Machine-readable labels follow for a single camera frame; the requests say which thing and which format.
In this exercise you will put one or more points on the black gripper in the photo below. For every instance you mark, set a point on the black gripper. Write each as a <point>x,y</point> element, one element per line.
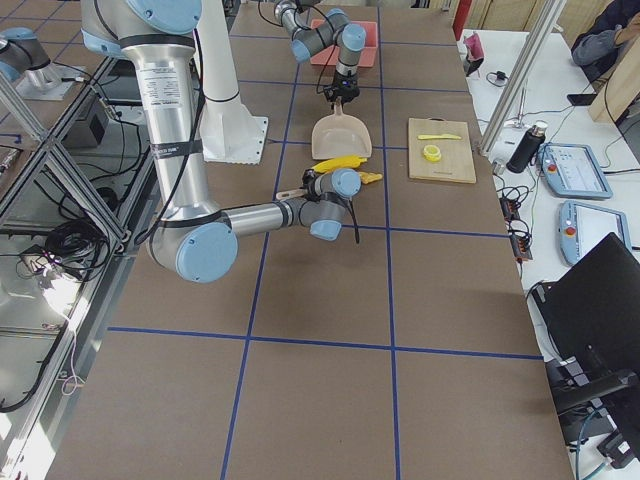
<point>311,186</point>
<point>344,82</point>

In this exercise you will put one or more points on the beige hand brush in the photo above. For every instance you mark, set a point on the beige hand brush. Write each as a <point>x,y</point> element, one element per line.
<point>289,194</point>

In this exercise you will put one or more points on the yellow toy corn cob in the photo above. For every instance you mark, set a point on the yellow toy corn cob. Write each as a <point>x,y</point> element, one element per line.
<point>330,165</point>

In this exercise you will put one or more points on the beige plastic dustpan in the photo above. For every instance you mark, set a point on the beige plastic dustpan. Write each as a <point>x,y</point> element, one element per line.
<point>338,135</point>

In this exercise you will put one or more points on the long fried nugget toy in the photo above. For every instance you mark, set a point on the long fried nugget toy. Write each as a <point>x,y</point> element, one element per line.
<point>367,178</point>

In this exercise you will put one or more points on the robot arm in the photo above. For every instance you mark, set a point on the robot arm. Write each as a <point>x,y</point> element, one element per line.
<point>189,91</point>
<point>337,30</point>

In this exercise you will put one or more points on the pink plastic bin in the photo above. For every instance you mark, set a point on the pink plastic bin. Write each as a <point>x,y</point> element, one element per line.
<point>368,55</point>

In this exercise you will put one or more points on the white pillar with base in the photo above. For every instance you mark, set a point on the white pillar with base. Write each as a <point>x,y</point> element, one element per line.
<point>229,132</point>

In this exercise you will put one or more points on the yellow plastic knife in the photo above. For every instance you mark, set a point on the yellow plastic knife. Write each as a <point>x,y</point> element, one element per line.
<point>444,136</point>

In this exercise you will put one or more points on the wooden cutting board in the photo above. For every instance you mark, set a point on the wooden cutting board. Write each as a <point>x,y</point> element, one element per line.
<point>457,163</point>

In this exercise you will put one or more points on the pink cloth on stand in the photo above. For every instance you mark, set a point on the pink cloth on stand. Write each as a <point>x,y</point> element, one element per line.
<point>474,54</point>

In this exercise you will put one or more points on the black water bottle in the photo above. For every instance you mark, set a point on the black water bottle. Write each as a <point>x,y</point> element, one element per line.
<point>528,146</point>

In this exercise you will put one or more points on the black power strip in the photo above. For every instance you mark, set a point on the black power strip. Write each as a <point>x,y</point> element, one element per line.
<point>518,230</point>

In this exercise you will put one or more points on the upper teach pendant tablet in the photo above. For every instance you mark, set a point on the upper teach pendant tablet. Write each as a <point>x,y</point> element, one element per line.
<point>572,171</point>

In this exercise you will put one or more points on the teach pendant tablet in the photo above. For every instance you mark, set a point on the teach pendant tablet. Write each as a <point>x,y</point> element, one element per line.
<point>572,171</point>
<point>582,226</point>

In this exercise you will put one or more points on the seated person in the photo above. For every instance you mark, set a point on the seated person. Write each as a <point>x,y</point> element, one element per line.
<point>597,50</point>

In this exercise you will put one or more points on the lower teach pendant tablet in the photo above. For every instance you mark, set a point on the lower teach pendant tablet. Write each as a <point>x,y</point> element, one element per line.
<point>582,226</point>

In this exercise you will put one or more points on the black laptop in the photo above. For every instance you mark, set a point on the black laptop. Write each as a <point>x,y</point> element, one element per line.
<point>592,312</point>

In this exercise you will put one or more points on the aluminium frame post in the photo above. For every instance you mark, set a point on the aluminium frame post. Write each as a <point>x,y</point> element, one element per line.
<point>532,47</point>

